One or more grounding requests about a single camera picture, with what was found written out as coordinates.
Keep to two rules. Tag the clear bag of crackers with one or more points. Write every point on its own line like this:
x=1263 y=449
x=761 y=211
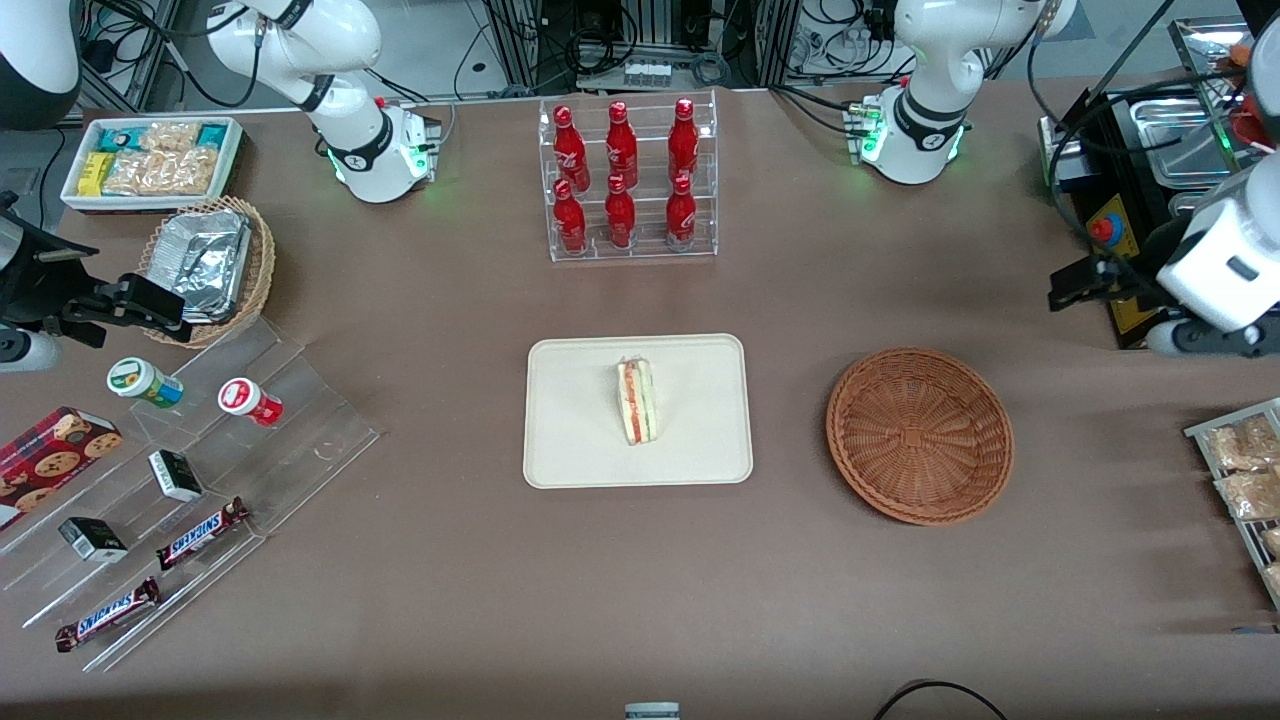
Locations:
x=1272 y=542
x=1274 y=580
x=1255 y=495
x=1245 y=445

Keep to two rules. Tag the white power strip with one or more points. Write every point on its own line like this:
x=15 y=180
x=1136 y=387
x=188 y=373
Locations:
x=648 y=73

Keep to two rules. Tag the small grey device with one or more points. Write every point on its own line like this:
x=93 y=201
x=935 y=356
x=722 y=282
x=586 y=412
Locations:
x=652 y=712

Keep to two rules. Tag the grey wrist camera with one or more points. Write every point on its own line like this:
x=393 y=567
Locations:
x=1170 y=340
x=25 y=352

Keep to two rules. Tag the clear acrylic stepped shelf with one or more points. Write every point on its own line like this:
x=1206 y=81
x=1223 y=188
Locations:
x=320 y=440

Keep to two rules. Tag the red jar with white lid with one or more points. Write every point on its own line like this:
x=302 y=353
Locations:
x=240 y=397

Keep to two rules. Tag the clear acrylic bottle rack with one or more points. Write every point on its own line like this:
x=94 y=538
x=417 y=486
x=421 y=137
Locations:
x=645 y=247

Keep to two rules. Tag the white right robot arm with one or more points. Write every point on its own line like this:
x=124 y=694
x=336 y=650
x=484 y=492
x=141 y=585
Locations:
x=350 y=130

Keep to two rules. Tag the aluminium frame rack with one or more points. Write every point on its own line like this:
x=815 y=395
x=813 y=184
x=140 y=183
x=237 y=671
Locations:
x=640 y=25

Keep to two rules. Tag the black diagonal rod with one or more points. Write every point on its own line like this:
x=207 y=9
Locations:
x=1133 y=50

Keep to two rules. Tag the red cola bottle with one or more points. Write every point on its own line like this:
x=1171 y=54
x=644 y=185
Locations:
x=681 y=215
x=683 y=140
x=621 y=145
x=570 y=222
x=570 y=150
x=620 y=215

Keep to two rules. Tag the green jar with sunflower lid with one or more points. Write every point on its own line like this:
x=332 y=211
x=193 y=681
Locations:
x=135 y=378

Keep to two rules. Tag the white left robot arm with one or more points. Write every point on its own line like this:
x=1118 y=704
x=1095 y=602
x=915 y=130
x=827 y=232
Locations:
x=930 y=120

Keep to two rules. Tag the silver foil pack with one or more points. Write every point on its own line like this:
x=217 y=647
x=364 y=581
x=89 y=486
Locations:
x=210 y=260
x=205 y=314

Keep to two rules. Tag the triangle sandwich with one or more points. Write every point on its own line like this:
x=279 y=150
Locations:
x=637 y=400

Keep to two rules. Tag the cream rectangular tray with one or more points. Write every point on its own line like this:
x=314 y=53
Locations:
x=580 y=420

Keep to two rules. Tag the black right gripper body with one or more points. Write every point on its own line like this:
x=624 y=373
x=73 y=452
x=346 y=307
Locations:
x=40 y=291

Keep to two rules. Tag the brown wicker basket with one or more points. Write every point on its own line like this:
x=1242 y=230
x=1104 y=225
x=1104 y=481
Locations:
x=920 y=435

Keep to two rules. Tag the yellow snack packet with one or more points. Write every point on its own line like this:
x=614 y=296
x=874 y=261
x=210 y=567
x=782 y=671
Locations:
x=95 y=175

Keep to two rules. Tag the clear cracker snack bag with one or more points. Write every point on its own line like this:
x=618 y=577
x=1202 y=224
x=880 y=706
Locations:
x=190 y=170
x=130 y=175
x=170 y=136

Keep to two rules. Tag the teal snack packet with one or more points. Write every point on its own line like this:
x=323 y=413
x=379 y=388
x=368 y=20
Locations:
x=118 y=138
x=213 y=134

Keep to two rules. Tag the small black carton box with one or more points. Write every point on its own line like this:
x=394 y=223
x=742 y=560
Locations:
x=178 y=478
x=95 y=540

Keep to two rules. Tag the red emergency stop button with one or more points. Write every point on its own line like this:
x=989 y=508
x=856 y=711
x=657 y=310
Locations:
x=1101 y=229

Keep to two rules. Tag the Snickers chocolate bar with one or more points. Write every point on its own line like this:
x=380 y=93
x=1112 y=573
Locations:
x=200 y=535
x=105 y=615

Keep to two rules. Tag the tray of packaged snacks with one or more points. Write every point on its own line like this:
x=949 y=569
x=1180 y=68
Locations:
x=1196 y=432

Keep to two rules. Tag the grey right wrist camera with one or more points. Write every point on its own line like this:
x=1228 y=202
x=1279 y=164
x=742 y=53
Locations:
x=25 y=352

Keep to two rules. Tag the white plastic bin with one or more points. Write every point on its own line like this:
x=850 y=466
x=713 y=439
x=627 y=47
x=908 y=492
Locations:
x=140 y=204

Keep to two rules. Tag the light wicker basket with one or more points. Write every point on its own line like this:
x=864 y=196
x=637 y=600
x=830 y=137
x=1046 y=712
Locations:
x=262 y=270

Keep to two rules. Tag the red chocolate chip cookie box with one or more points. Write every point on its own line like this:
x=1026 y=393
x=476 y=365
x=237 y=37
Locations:
x=50 y=460

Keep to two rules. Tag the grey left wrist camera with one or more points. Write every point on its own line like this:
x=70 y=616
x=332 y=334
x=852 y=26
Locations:
x=1170 y=340

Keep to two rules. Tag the stainless steel tray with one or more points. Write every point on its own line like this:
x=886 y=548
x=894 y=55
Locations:
x=1205 y=50
x=1190 y=145

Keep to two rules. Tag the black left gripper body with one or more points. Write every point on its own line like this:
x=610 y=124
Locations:
x=1122 y=281

